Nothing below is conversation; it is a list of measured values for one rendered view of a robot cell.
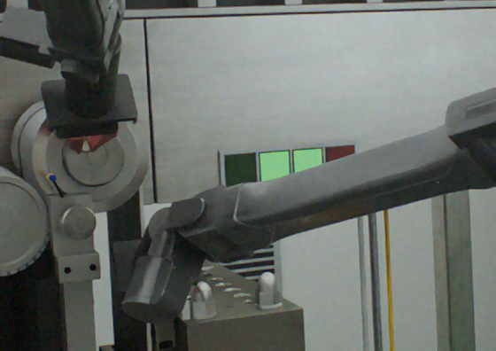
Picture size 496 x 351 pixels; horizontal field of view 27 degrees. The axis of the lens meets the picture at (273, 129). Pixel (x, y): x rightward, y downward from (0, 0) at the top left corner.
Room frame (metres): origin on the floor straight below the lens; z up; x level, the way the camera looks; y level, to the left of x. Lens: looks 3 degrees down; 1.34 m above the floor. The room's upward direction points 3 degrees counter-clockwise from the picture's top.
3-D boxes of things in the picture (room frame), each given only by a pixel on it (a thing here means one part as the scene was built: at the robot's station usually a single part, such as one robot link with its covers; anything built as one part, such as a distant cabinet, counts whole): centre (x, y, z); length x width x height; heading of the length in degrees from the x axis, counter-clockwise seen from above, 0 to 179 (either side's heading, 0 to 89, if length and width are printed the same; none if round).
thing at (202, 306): (1.34, 0.10, 1.05); 0.04 x 0.04 x 0.04
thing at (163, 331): (1.45, 0.19, 1.01); 0.23 x 0.03 x 0.05; 20
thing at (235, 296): (1.52, 0.12, 1.00); 0.40 x 0.16 x 0.06; 20
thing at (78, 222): (1.22, 0.24, 1.18); 0.04 x 0.02 x 0.04; 110
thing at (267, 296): (1.38, 0.02, 1.05); 0.04 x 0.04 x 0.04
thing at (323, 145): (1.74, -0.03, 1.19); 0.25 x 0.01 x 0.07; 110
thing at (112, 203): (1.31, 0.23, 1.25); 0.15 x 0.01 x 0.15; 110
